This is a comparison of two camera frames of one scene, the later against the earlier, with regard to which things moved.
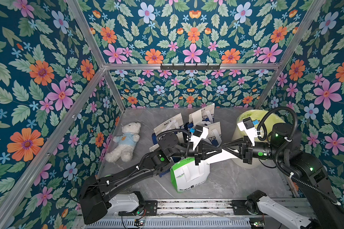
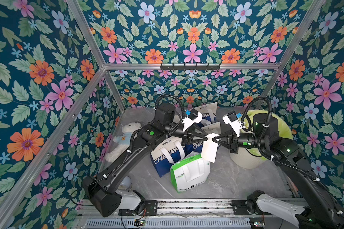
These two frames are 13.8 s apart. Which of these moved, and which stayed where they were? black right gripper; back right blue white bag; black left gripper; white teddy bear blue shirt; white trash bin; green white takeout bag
Moved: black right gripper; black left gripper
Stayed: green white takeout bag; back right blue white bag; white teddy bear blue shirt; white trash bin
